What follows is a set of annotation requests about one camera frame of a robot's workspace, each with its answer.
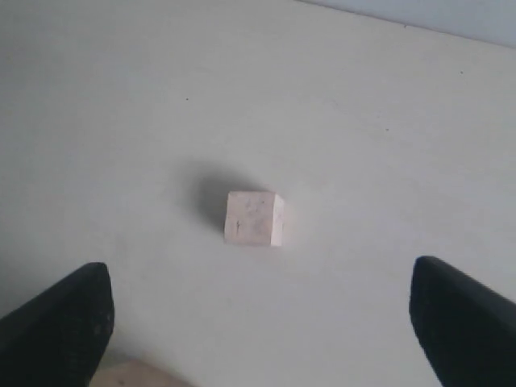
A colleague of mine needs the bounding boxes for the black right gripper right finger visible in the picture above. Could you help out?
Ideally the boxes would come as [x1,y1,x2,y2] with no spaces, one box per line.
[409,256,515,386]

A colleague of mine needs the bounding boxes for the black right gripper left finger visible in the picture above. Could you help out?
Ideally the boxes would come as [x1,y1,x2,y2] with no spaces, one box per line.
[1,262,114,386]

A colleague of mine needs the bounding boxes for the medium wooden cube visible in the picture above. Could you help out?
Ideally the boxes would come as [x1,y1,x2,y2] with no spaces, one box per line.
[89,360,189,387]

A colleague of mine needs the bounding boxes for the small wooden cube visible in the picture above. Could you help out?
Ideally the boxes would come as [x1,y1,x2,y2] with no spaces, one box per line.
[224,191,285,247]

